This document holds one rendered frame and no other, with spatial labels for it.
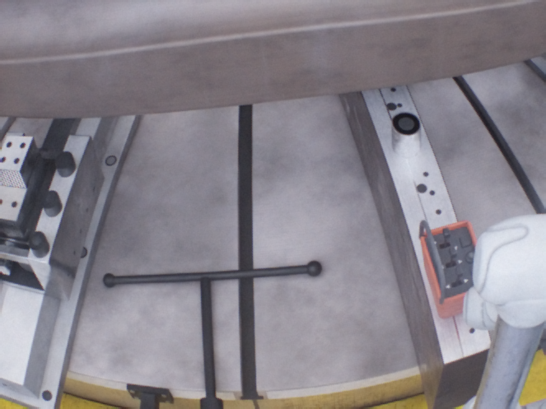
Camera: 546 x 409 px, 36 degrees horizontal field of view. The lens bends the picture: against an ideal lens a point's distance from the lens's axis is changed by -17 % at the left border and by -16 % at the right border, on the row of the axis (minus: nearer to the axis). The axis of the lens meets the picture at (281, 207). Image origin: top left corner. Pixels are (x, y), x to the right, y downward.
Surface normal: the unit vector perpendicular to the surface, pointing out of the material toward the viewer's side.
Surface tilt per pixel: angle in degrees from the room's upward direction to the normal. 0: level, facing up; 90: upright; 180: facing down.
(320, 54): 90
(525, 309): 86
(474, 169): 0
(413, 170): 0
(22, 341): 0
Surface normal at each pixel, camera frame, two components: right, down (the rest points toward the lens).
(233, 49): 0.05, 0.82
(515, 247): -0.34, -0.38
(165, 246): -0.09, -0.57
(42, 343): 0.90, -0.07
